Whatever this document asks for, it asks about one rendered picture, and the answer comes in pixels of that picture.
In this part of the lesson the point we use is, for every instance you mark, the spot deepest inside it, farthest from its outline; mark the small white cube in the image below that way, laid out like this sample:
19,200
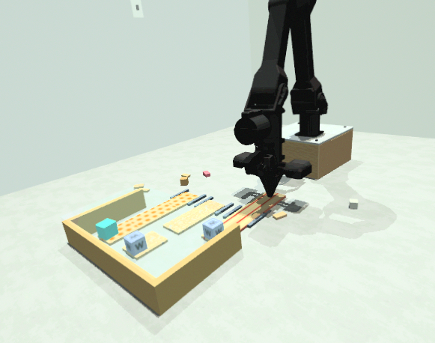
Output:
353,204

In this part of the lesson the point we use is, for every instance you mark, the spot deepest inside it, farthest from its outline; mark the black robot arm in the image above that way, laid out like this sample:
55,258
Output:
262,116

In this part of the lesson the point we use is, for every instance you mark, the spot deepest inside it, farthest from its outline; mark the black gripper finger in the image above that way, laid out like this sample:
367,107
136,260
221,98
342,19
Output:
273,182
265,182

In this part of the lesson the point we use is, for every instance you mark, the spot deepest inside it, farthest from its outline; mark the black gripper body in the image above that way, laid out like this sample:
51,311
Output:
296,169

